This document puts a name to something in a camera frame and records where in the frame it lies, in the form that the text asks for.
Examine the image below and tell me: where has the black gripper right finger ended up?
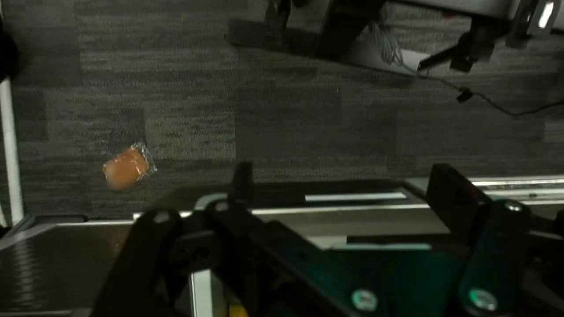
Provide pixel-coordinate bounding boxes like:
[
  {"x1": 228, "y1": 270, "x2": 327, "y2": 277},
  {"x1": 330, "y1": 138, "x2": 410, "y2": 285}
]
[{"x1": 425, "y1": 162, "x2": 535, "y2": 317}]

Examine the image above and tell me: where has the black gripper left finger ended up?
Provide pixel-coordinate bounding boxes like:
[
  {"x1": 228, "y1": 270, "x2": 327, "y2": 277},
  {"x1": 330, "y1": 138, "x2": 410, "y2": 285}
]
[{"x1": 91, "y1": 162, "x2": 267, "y2": 317}]

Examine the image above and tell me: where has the orange snack packet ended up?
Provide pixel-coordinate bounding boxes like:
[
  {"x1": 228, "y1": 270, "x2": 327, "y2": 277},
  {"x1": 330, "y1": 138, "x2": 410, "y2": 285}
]
[{"x1": 101, "y1": 141, "x2": 159, "y2": 194}]

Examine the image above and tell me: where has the black table base bar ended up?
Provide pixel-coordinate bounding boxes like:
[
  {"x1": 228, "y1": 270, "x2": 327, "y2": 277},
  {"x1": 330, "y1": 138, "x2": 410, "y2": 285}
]
[{"x1": 226, "y1": 0, "x2": 387, "y2": 62}]

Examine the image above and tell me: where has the white frame bar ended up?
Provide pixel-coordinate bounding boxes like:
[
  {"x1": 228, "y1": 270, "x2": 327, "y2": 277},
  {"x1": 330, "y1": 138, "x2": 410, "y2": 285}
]
[{"x1": 0, "y1": 78, "x2": 27, "y2": 227}]

